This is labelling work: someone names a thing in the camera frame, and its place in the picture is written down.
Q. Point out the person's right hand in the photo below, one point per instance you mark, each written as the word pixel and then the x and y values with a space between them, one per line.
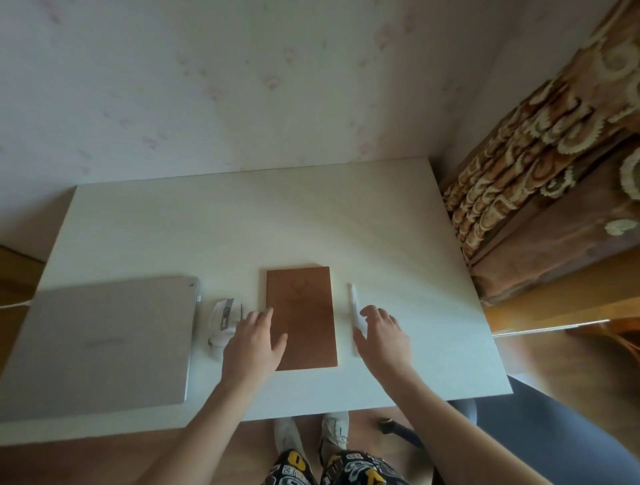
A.
pixel 387 349

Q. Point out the person's left hand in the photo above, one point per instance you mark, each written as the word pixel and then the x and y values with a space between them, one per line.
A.
pixel 250 354

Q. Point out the person's right thumb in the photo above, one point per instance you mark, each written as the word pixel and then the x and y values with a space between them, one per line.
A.
pixel 361 343

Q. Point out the person's right middle finger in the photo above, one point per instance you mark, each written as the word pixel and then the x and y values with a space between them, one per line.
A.
pixel 385 317

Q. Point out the person's left thumb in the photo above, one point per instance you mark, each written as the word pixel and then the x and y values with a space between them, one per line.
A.
pixel 281 345

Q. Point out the person's left forearm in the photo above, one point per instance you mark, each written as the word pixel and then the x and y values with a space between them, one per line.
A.
pixel 210 429

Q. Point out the person's right forearm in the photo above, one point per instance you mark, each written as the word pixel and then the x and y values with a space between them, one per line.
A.
pixel 450 429

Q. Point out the white pen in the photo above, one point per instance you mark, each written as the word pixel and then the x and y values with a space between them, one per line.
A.
pixel 353 305

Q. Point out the brown notebook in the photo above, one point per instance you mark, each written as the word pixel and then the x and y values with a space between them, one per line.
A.
pixel 305 310

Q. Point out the white computer mouse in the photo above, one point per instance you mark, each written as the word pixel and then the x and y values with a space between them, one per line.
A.
pixel 220 320

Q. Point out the white left shoe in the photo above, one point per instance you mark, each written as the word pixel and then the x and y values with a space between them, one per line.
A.
pixel 287 439

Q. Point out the white shoe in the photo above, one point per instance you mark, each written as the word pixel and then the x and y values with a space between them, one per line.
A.
pixel 335 434
pixel 287 439

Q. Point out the white right shoe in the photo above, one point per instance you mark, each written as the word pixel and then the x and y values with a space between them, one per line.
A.
pixel 335 434

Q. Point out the black yellow patterned shorts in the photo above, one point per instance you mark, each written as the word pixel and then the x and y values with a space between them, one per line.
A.
pixel 345 469

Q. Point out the silver closed laptop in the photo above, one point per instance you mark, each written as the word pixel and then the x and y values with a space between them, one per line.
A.
pixel 100 344

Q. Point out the blue-grey office chair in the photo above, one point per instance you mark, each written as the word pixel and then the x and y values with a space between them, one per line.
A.
pixel 550 439

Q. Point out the brown patterned curtain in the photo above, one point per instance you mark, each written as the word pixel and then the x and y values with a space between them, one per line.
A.
pixel 550 150

